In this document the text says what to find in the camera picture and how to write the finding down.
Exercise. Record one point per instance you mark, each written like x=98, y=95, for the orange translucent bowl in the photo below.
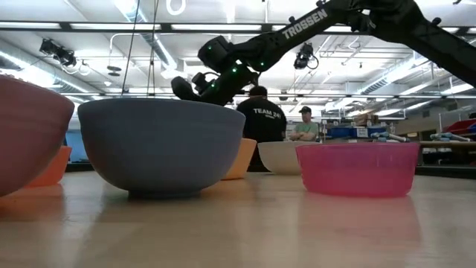
x=56, y=167

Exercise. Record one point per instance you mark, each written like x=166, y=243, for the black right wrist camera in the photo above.
x=201, y=82

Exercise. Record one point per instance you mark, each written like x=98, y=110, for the brown cardboard box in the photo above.
x=366, y=119

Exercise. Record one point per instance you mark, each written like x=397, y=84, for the black overhead camera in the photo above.
x=303, y=56
x=59, y=54

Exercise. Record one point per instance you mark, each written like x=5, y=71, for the cream white bowl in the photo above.
x=279, y=158

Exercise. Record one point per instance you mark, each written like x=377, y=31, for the large blue-grey bowl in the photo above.
x=160, y=149

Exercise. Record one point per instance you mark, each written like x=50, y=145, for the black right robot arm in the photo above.
x=305, y=22

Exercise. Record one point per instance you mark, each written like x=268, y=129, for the red storage bin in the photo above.
x=463, y=126

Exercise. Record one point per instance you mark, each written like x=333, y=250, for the person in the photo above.
x=262, y=119
x=306, y=128

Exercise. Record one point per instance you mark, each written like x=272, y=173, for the blue storage bin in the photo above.
x=344, y=132

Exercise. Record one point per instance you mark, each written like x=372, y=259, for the pale orange bowl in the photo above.
x=241, y=160

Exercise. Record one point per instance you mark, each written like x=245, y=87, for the pink translucent bowl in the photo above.
x=357, y=171

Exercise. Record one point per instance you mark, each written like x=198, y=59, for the wooden workbench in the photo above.
x=446, y=143

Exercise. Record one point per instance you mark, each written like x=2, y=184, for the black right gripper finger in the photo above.
x=186, y=89

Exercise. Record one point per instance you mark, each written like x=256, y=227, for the large dusty rose bowl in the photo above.
x=29, y=130

